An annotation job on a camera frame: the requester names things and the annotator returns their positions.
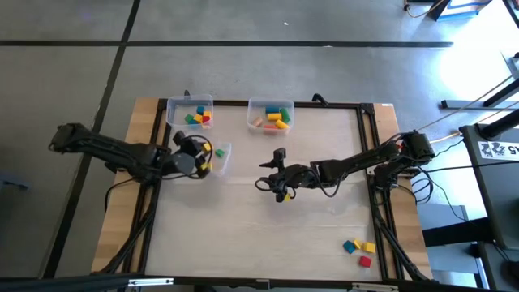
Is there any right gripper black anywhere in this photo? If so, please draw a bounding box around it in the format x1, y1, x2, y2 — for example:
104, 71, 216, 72
259, 160, 320, 204

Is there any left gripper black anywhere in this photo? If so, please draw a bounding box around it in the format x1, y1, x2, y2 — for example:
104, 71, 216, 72
174, 138, 210, 179

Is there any grey desk base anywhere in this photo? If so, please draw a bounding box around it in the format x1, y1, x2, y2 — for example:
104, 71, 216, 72
417, 202, 490, 287

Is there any black bar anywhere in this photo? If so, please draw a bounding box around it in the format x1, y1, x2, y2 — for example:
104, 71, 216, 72
0, 273, 135, 292

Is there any grey metal stand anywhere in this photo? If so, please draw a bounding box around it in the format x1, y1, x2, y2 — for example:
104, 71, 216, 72
440, 76, 519, 110

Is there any white label sticker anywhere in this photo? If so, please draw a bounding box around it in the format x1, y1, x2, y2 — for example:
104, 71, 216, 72
477, 140, 519, 160

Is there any black desk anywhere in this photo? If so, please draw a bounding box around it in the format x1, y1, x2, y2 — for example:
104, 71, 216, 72
460, 121, 519, 251

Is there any black pole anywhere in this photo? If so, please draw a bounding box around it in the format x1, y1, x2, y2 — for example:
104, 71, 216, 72
478, 107, 519, 141

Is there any blue and white box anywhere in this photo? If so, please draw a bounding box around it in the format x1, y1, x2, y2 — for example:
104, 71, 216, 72
429, 0, 494, 22

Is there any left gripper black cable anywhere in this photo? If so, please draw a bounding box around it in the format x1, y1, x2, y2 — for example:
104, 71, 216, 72
190, 135, 215, 179

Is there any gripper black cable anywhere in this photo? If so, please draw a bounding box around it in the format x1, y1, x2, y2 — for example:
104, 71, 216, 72
254, 178, 281, 195
190, 135, 215, 179

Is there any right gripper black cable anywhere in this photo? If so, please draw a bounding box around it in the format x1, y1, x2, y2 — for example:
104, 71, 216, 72
254, 178, 281, 195

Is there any black table frame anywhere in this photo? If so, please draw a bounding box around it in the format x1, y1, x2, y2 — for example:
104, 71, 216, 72
91, 98, 433, 285

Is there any left arm base cable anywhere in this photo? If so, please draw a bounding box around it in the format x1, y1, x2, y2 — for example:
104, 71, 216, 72
103, 174, 143, 214

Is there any silver bracket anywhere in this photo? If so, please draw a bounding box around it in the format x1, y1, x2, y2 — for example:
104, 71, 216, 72
351, 282, 401, 292
127, 277, 174, 287

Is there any yellow hanging rope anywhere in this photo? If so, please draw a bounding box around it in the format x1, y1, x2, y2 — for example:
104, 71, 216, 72
448, 101, 519, 141
427, 75, 516, 127

